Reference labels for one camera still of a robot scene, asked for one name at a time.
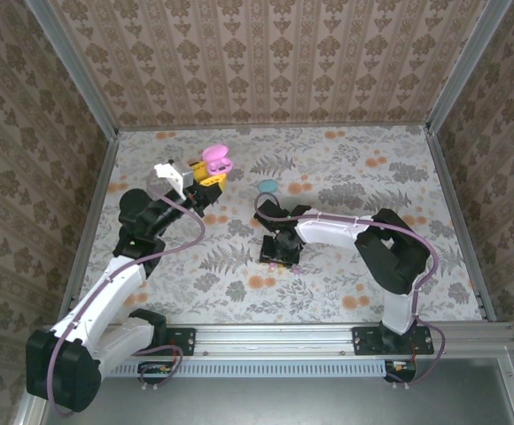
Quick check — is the pink earbud charging case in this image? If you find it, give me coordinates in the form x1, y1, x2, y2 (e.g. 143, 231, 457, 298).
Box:
200, 143, 235, 176

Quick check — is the grey metal panel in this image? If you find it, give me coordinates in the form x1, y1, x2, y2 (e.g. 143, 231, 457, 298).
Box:
43, 375, 514, 425

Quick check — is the black connector board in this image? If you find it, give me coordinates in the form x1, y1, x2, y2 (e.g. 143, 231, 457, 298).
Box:
383, 358, 417, 384
137, 360, 182, 385

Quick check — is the aluminium table edge rail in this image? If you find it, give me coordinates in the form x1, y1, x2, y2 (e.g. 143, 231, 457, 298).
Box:
424, 126, 498, 324
61, 130, 121, 324

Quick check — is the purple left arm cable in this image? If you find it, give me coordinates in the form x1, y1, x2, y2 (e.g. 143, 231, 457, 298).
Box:
46, 171, 207, 416

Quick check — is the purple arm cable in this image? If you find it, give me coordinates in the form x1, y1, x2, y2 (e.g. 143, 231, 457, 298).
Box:
46, 171, 207, 416
253, 194, 447, 390

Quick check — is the thin aluminium wall rail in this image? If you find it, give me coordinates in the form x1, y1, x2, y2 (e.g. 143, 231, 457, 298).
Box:
117, 122, 430, 133

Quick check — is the white slotted cable duct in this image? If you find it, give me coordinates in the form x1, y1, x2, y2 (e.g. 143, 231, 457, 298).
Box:
99, 359, 389, 378

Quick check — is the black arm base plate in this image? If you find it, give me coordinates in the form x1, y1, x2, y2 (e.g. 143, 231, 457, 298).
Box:
351, 326, 435, 357
148, 326, 197, 358

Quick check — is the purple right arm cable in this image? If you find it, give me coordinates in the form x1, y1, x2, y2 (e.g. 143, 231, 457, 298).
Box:
253, 194, 447, 390

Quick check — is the aluminium corner post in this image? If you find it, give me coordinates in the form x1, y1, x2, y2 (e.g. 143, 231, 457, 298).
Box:
424, 0, 514, 134
25, 0, 121, 142

